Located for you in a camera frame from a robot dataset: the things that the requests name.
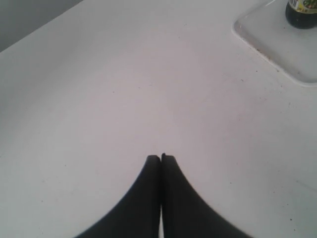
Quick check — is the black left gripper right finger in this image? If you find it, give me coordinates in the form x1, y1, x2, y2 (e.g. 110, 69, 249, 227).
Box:
161, 154, 248, 238

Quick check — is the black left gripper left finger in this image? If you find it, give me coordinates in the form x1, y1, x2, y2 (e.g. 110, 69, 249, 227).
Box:
79, 155, 161, 238

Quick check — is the dark soy sauce bottle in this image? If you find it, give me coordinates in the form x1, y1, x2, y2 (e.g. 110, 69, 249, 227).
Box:
285, 0, 317, 29

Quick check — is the white plastic tray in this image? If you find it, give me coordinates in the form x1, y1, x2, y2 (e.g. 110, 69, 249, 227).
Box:
232, 0, 317, 87

